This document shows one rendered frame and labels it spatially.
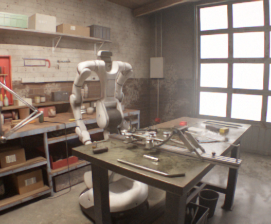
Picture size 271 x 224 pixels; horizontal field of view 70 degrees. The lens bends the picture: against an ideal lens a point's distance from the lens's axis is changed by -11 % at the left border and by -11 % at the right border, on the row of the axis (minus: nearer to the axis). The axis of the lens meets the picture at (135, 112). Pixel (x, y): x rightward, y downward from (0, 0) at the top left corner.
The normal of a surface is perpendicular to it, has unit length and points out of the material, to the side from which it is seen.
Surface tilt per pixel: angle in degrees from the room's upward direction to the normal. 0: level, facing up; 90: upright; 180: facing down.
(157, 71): 90
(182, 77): 90
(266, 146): 90
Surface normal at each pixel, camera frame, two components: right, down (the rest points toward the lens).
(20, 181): 0.80, 0.09
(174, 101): -0.64, 0.11
